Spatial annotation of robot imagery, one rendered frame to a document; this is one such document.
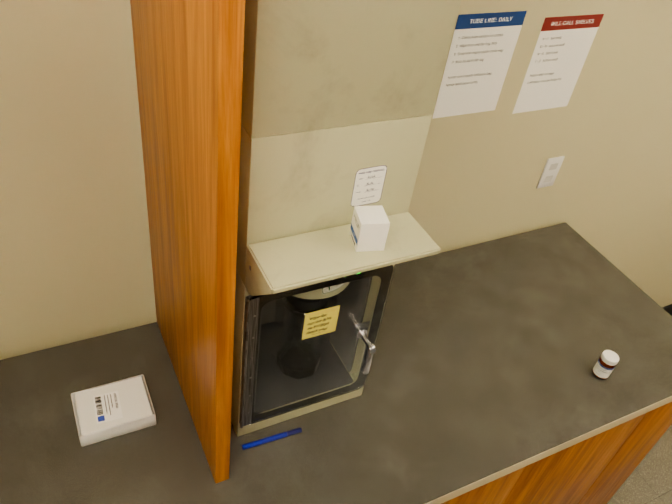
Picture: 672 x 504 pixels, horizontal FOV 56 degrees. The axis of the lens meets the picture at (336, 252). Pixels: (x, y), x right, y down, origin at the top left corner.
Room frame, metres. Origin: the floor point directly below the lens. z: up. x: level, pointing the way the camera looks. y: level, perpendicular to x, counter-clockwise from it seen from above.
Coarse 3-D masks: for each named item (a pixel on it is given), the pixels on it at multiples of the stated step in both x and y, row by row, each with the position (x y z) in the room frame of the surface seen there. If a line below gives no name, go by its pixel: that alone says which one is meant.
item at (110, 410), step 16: (112, 384) 0.84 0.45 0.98; (128, 384) 0.85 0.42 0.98; (144, 384) 0.87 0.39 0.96; (80, 400) 0.79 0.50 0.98; (96, 400) 0.80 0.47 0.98; (112, 400) 0.80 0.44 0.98; (128, 400) 0.81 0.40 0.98; (144, 400) 0.82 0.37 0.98; (80, 416) 0.75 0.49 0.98; (96, 416) 0.76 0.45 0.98; (112, 416) 0.76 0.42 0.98; (128, 416) 0.77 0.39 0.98; (144, 416) 0.78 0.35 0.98; (80, 432) 0.73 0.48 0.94; (96, 432) 0.72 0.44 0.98; (112, 432) 0.74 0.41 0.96; (128, 432) 0.75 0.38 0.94
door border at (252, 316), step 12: (252, 300) 0.79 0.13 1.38; (252, 312) 0.79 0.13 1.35; (252, 324) 0.79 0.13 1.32; (252, 336) 0.79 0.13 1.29; (252, 348) 0.79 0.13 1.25; (252, 360) 0.79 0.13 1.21; (252, 372) 0.79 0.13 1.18; (252, 384) 0.79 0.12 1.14; (252, 396) 0.79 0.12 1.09; (240, 420) 0.78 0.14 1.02
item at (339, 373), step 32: (320, 288) 0.86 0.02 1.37; (352, 288) 0.90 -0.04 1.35; (384, 288) 0.94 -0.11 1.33; (288, 320) 0.83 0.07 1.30; (352, 320) 0.91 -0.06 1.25; (256, 352) 0.80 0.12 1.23; (288, 352) 0.83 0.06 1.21; (320, 352) 0.87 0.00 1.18; (352, 352) 0.92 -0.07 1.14; (256, 384) 0.80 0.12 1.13; (288, 384) 0.84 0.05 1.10; (320, 384) 0.88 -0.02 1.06; (352, 384) 0.93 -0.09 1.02; (256, 416) 0.80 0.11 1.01
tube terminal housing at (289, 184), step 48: (240, 144) 0.83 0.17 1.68; (288, 144) 0.82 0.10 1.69; (336, 144) 0.87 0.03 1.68; (384, 144) 0.92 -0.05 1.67; (240, 192) 0.82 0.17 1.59; (288, 192) 0.83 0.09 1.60; (336, 192) 0.87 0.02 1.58; (384, 192) 0.93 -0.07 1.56; (240, 240) 0.81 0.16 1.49; (240, 288) 0.81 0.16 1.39; (240, 336) 0.80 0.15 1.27; (240, 384) 0.79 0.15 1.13; (240, 432) 0.79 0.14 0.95
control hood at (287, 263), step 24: (408, 216) 0.94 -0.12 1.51; (288, 240) 0.82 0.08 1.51; (312, 240) 0.83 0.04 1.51; (336, 240) 0.84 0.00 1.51; (408, 240) 0.87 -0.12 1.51; (432, 240) 0.88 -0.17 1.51; (264, 264) 0.75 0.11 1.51; (288, 264) 0.76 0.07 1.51; (312, 264) 0.77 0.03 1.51; (336, 264) 0.78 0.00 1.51; (360, 264) 0.79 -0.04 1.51; (384, 264) 0.80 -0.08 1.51; (264, 288) 0.72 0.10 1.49; (288, 288) 0.71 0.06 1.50
